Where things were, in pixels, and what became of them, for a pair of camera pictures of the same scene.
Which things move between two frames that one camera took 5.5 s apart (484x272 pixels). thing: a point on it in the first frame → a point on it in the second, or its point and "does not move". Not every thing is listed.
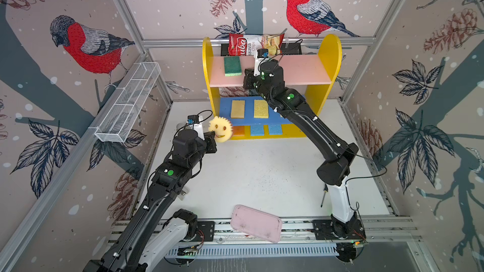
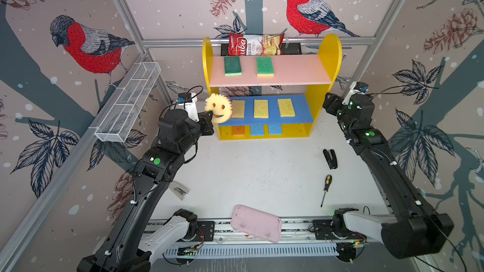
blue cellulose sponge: x=257 y=130 does not move
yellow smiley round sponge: x=222 y=128 → x=220 y=106
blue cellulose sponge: x=275 y=129 does not move
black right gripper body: x=251 y=84 → x=341 y=113
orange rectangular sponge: x=239 y=131 does not move
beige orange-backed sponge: x=237 y=109 does not move
